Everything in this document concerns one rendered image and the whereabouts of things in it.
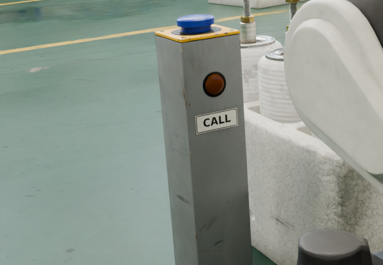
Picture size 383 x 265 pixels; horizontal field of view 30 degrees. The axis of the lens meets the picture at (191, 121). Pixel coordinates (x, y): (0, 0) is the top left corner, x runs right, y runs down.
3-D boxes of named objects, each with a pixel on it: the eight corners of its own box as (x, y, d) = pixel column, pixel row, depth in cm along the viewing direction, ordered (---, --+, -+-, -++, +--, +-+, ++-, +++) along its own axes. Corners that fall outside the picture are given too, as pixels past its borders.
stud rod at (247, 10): (252, 32, 102) (249, -22, 100) (251, 33, 101) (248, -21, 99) (245, 32, 102) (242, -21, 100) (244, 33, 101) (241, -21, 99)
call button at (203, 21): (221, 35, 76) (220, 15, 75) (187, 40, 74) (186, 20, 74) (204, 30, 79) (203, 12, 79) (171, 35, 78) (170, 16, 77)
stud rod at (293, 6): (296, 43, 92) (294, -17, 90) (299, 44, 91) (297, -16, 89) (289, 44, 92) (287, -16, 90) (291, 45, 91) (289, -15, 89)
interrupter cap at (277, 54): (313, 49, 96) (313, 44, 96) (333, 59, 89) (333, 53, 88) (258, 54, 95) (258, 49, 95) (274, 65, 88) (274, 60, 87)
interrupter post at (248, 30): (258, 43, 103) (257, 20, 102) (255, 46, 101) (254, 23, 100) (241, 43, 103) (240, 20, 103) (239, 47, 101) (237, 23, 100)
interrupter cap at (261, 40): (278, 39, 105) (278, 34, 104) (271, 49, 98) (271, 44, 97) (228, 40, 107) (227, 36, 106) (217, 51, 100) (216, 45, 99)
